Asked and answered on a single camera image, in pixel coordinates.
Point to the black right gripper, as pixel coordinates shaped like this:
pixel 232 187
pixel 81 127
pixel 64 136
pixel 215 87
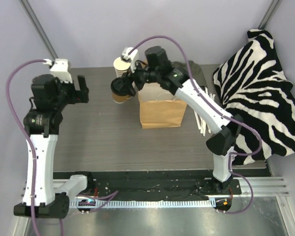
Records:
pixel 133 77

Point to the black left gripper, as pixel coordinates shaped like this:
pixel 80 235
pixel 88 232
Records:
pixel 73 92

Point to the brown paper bag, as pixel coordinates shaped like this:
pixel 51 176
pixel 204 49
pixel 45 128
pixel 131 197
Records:
pixel 159 108

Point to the white paper cup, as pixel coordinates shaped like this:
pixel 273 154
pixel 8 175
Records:
pixel 120 98

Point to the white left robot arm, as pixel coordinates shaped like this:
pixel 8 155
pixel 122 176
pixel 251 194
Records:
pixel 41 124

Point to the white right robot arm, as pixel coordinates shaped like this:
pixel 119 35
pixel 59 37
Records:
pixel 175 80

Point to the stack of white paper cups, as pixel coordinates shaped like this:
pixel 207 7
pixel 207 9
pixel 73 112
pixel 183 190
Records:
pixel 120 66

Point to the olive green cloth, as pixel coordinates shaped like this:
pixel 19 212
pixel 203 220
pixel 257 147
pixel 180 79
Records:
pixel 196 71

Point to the white wrapped straws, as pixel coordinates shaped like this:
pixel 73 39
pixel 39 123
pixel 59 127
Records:
pixel 201 124

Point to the zebra print blanket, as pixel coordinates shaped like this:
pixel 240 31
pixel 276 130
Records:
pixel 252 84

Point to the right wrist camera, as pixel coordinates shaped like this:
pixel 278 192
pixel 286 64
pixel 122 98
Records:
pixel 128 58

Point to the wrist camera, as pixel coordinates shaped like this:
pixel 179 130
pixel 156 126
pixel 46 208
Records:
pixel 60 68
pixel 128 58

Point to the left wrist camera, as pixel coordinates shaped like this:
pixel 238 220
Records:
pixel 60 68

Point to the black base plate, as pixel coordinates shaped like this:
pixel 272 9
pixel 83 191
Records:
pixel 154 186

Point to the white cable duct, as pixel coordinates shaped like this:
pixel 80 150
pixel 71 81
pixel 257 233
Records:
pixel 77 203

